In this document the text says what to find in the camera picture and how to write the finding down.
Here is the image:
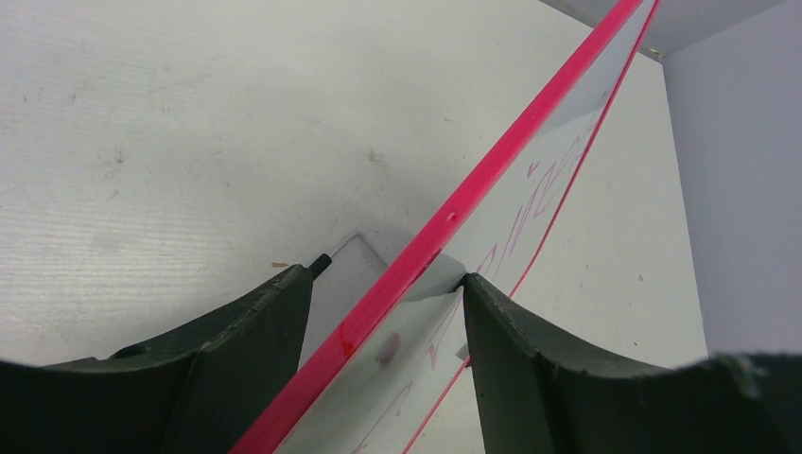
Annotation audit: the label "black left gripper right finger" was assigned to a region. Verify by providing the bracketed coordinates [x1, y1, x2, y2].
[462, 273, 801, 453]

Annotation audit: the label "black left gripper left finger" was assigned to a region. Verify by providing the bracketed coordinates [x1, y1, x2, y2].
[1, 265, 314, 453]

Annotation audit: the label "pink framed whiteboard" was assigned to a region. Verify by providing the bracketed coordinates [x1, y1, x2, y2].
[234, 1, 658, 453]

